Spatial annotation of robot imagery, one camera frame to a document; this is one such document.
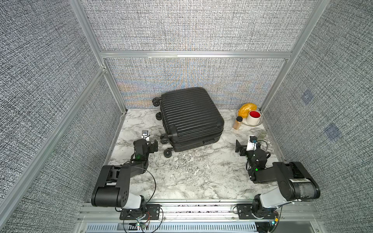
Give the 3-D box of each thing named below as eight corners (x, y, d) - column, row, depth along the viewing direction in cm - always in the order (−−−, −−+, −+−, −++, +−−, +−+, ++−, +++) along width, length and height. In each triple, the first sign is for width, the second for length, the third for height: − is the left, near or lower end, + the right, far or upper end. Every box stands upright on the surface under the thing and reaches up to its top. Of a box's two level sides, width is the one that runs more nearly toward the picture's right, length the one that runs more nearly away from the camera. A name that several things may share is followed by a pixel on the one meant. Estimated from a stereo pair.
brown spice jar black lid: (233, 130, 110) (236, 122, 102) (232, 124, 113) (235, 116, 106) (239, 130, 110) (243, 122, 102) (238, 124, 113) (241, 116, 106)
